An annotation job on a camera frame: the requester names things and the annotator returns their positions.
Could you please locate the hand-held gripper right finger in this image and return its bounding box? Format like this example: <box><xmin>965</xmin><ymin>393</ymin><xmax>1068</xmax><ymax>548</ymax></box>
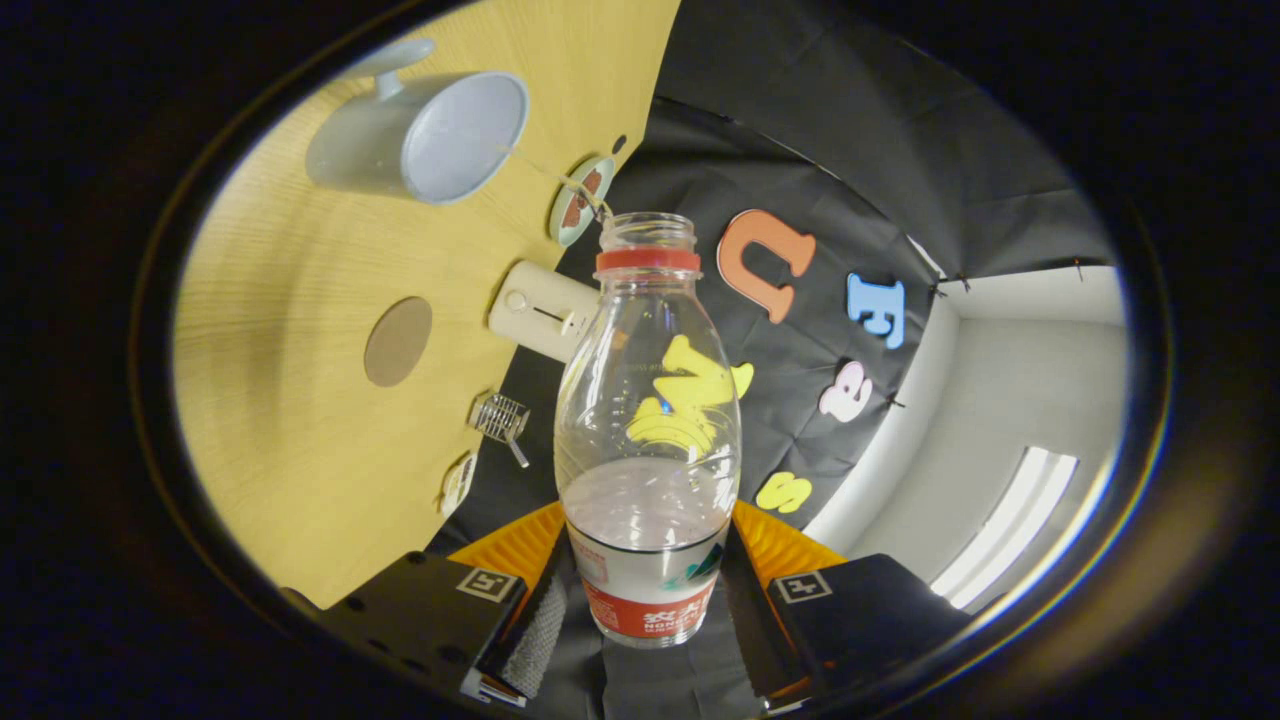
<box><xmin>722</xmin><ymin>500</ymin><xmax>973</xmax><ymax>703</ymax></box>

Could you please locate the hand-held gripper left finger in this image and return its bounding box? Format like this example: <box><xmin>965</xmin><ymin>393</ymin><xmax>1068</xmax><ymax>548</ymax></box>
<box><xmin>318</xmin><ymin>502</ymin><xmax>573</xmax><ymax>709</ymax></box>

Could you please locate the clear plastic juice bottle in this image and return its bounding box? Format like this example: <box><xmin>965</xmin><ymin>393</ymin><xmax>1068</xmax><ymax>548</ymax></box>
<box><xmin>553</xmin><ymin>211</ymin><xmax>744</xmax><ymax>650</ymax></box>

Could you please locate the round brown coaster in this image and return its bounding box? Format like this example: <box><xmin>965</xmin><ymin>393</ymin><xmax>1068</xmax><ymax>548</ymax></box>
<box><xmin>363</xmin><ymin>296</ymin><xmax>435</xmax><ymax>389</ymax></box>

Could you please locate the white cup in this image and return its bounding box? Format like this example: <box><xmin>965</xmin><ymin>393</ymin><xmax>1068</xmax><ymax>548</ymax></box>
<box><xmin>304</xmin><ymin>38</ymin><xmax>530</xmax><ymax>207</ymax></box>

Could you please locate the small white food tray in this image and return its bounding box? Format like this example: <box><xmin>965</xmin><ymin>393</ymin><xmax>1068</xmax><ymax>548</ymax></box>
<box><xmin>440</xmin><ymin>452</ymin><xmax>478</xmax><ymax>519</ymax></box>

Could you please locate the long ceiling light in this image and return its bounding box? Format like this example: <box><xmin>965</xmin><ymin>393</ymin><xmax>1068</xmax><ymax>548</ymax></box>
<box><xmin>928</xmin><ymin>446</ymin><xmax>1080</xmax><ymax>612</ymax></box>

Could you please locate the white toaster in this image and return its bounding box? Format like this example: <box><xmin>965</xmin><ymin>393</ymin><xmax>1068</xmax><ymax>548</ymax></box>
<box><xmin>488</xmin><ymin>260</ymin><xmax>602</xmax><ymax>364</ymax></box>

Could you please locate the wooden table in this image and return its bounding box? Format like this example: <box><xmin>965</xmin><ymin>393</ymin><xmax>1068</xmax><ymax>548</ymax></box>
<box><xmin>172</xmin><ymin>0</ymin><xmax>684</xmax><ymax>611</ymax></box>

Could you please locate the pale green plate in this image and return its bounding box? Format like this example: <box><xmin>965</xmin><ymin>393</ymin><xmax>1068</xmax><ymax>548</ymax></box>
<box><xmin>548</xmin><ymin>156</ymin><xmax>617</xmax><ymax>249</ymax></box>

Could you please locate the black backdrop cloth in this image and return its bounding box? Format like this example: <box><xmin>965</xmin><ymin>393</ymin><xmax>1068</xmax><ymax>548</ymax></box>
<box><xmin>425</xmin><ymin>0</ymin><xmax>1117</xmax><ymax>720</ymax></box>

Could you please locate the metal wire basket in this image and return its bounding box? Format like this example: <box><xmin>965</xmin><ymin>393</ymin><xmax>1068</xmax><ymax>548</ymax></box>
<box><xmin>467</xmin><ymin>392</ymin><xmax>532</xmax><ymax>470</ymax></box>

